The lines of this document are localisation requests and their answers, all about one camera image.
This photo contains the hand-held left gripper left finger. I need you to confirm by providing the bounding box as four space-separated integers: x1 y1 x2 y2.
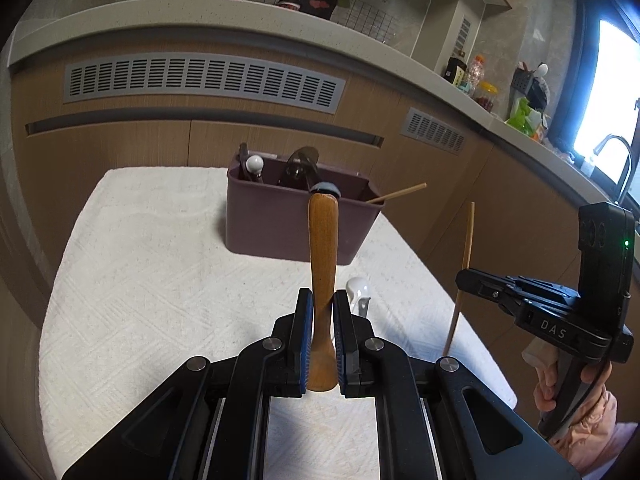
61 287 315 480

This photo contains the white ceramic spoon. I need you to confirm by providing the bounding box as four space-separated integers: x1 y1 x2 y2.
345 276 372 319

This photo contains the wooden spoon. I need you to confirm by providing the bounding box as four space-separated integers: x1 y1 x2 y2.
307 194 339 392

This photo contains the dark sauce bottle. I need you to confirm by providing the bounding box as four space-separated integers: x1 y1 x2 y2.
442 52 468 86

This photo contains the red jar with yellow lid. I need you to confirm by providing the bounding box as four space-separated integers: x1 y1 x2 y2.
475 82 499 111

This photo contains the metal faucet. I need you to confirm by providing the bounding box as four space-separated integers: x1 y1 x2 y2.
594 134 633 206

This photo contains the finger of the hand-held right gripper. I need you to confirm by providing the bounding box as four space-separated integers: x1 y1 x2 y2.
504 274 581 302
456 268 526 313

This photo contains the large grey vent grille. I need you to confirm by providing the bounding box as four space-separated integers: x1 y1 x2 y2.
62 52 347 115

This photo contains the brown plastic utensil container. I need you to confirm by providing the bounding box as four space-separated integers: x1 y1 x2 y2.
226 156 385 266

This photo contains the small grey vent grille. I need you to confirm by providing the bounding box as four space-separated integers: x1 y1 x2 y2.
399 107 467 155

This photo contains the wooden kitchen cabinet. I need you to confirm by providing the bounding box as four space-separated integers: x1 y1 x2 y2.
0 42 640 341

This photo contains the green plastic bag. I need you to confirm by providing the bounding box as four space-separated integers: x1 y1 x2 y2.
505 97 543 136

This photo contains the black basket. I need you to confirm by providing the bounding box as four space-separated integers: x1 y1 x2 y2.
511 62 551 111

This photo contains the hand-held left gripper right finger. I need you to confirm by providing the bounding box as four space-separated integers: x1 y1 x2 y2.
332 289 583 480

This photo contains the clear bottle with orange cap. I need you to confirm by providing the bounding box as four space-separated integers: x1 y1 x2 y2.
467 55 487 96

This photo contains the white textured towel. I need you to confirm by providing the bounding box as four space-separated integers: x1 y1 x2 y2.
39 167 518 480

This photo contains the person's right hand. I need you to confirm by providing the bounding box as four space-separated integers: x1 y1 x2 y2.
533 359 561 414

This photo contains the white kitchen countertop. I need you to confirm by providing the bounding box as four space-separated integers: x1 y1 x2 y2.
7 0 640 226

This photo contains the wooden chopstick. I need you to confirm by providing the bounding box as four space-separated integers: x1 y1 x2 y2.
444 202 475 356
365 183 427 205

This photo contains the bright window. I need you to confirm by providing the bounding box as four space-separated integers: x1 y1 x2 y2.
570 20 640 181

